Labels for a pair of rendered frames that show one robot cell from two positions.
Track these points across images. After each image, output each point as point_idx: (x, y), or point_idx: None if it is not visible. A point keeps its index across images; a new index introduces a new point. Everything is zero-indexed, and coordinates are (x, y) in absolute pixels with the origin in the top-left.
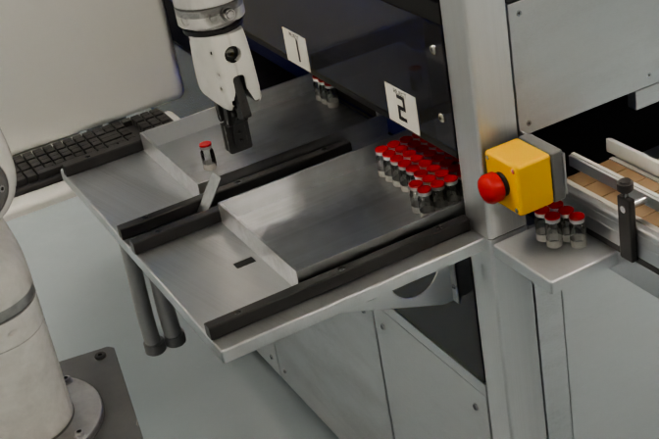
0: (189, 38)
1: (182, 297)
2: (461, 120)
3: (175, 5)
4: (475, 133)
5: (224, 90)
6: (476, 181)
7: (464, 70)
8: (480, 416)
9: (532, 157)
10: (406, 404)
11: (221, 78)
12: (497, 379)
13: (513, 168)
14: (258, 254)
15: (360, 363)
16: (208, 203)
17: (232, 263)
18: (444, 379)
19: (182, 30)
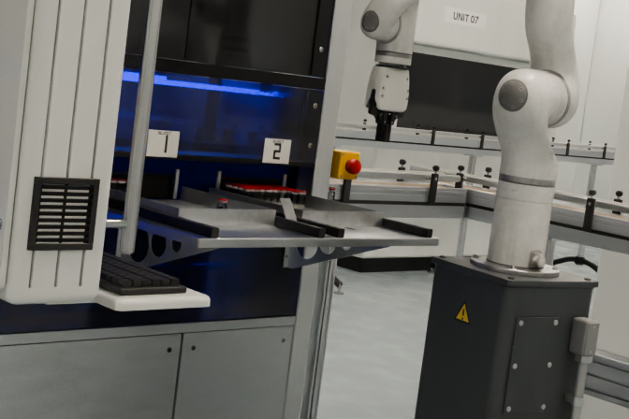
0: (387, 76)
1: (390, 237)
2: (325, 141)
3: (407, 52)
4: (333, 145)
5: (407, 99)
6: (326, 175)
7: (335, 111)
8: (284, 346)
9: (350, 151)
10: (199, 404)
11: (408, 93)
12: (308, 302)
13: (358, 153)
14: (343, 224)
15: (141, 413)
16: (293, 216)
17: (351, 229)
18: (255, 342)
19: (400, 67)
